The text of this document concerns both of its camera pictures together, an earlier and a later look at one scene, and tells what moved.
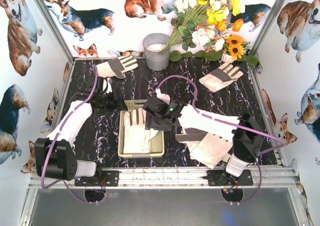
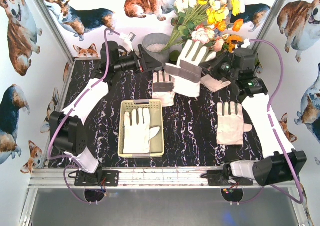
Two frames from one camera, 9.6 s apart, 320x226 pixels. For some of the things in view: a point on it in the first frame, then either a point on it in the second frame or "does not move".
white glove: [192, 136] -> [187, 74]
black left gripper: [116, 93] -> [141, 61]
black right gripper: [155, 118] -> [214, 67]
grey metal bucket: [156, 59] does not move
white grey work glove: [136, 139] does not move
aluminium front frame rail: [176, 177] does not move
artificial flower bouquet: [205, 17] does not move
